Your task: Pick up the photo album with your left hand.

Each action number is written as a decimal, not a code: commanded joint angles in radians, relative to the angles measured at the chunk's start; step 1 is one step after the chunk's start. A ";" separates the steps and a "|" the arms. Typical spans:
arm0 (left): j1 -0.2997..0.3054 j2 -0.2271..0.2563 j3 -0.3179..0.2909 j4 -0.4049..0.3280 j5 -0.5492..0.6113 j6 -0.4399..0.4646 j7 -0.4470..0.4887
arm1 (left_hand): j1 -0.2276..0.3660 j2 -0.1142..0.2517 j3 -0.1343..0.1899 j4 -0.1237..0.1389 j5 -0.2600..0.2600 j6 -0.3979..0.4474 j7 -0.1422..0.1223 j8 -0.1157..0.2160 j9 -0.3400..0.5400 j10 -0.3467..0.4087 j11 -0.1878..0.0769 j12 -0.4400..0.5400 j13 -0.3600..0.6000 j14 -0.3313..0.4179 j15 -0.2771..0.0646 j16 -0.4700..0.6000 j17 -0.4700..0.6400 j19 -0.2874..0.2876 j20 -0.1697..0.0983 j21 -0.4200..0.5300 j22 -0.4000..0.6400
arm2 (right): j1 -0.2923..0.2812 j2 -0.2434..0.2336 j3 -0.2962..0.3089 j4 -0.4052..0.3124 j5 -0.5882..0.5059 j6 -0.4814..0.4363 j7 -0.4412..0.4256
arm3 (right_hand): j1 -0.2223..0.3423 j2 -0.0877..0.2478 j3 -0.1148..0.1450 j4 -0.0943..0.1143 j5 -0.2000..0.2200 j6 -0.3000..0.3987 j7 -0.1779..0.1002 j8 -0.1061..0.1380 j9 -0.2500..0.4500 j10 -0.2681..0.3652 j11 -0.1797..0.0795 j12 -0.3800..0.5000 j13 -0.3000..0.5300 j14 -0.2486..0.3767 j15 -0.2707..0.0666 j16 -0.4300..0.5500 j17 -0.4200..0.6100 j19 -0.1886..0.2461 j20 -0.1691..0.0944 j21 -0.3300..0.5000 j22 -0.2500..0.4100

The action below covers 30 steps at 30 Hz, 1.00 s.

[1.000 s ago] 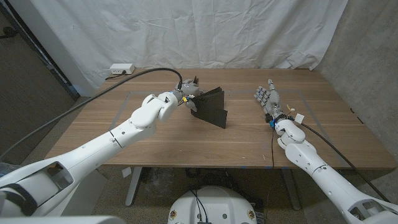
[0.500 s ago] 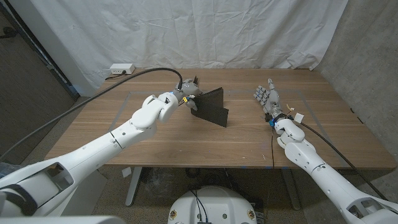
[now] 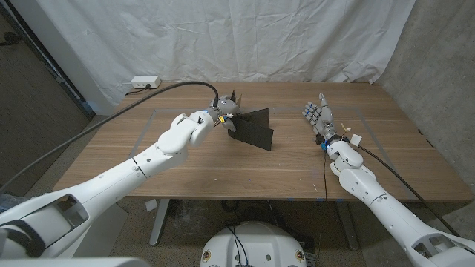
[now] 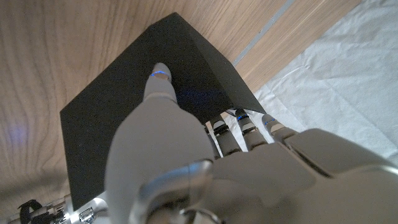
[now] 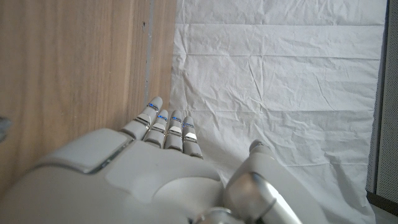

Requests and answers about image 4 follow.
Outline black box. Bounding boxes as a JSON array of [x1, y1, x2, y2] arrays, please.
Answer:
[[59, 12, 267, 213]]

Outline white wrinkled backdrop cloth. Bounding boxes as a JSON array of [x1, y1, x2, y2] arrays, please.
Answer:
[[205, 0, 398, 159]]

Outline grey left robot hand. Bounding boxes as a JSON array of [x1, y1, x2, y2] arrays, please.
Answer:
[[103, 62, 398, 224]]

